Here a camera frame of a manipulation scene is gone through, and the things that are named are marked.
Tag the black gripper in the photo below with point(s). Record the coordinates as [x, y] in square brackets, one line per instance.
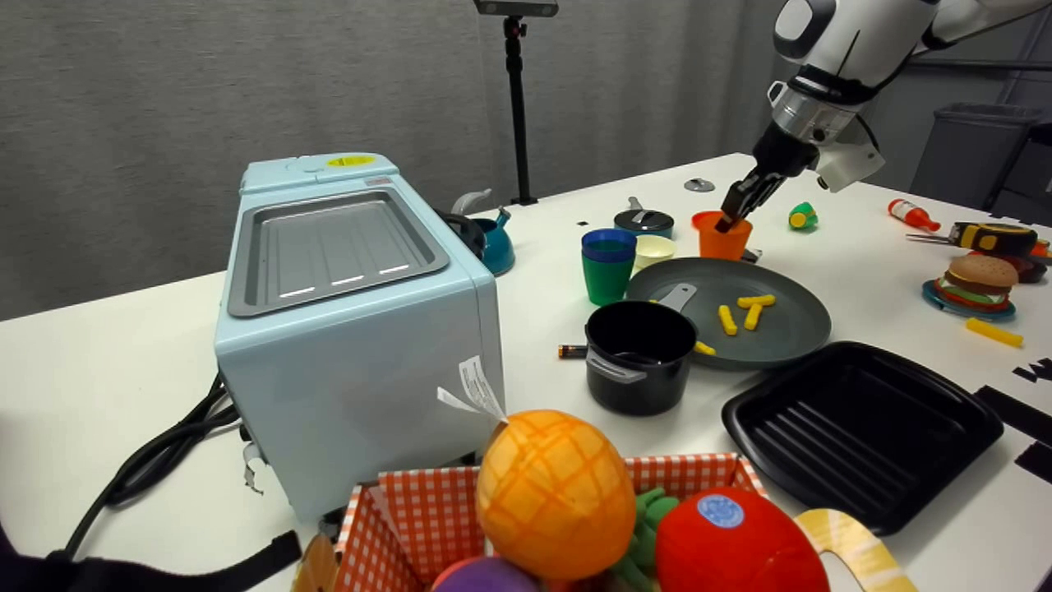
[783, 153]

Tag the translucent orange cup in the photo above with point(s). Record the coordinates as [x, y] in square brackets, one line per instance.
[724, 241]

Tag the cream bowl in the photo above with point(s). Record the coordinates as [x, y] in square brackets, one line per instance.
[655, 250]

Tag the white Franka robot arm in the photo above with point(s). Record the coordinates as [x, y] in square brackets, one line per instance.
[857, 44]

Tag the dark grey-green plate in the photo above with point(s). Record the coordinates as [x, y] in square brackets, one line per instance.
[789, 325]

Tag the blue plastic cup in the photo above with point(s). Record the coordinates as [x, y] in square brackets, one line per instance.
[610, 246]

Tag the green plastic cup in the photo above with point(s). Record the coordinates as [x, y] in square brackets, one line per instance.
[606, 283]

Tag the small teal plate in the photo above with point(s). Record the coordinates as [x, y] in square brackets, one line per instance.
[964, 310]

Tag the small grey disc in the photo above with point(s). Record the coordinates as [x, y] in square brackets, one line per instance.
[699, 184]

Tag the small teal frying pan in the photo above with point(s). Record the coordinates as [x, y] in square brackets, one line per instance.
[646, 222]

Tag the red toy bottle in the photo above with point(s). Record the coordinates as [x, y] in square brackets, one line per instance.
[912, 215]

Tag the black toy saucepan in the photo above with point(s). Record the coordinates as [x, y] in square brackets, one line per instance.
[643, 364]

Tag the grey bin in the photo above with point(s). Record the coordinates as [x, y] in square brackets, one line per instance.
[970, 153]

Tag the toy burger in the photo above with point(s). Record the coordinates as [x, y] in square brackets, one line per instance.
[976, 282]

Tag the black tripod stand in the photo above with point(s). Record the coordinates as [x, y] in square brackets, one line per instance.
[517, 110]

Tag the black yellow toy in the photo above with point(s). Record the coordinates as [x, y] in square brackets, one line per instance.
[998, 237]

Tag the teal toy kettle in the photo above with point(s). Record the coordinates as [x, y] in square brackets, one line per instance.
[495, 246]

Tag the black ridged grill tray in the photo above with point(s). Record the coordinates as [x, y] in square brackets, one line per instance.
[860, 433]

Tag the black tape strip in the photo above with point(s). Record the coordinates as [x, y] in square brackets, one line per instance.
[1035, 461]
[1012, 411]

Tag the red plush tomato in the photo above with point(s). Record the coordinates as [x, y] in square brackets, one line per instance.
[733, 547]

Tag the green plush vegetable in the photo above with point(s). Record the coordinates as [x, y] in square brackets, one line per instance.
[650, 538]

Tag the orange plush fruit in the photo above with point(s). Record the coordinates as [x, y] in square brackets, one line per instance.
[554, 496]

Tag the light blue toaster oven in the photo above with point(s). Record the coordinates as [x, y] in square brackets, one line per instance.
[364, 373]

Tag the grey backdrop curtain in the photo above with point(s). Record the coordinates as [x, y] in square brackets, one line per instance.
[331, 86]

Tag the purple plush fruit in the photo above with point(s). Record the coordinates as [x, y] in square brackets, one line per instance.
[481, 576]

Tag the red checkered basket box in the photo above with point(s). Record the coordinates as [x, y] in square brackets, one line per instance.
[406, 512]

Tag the black camera on stand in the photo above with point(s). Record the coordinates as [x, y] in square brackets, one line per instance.
[515, 8]

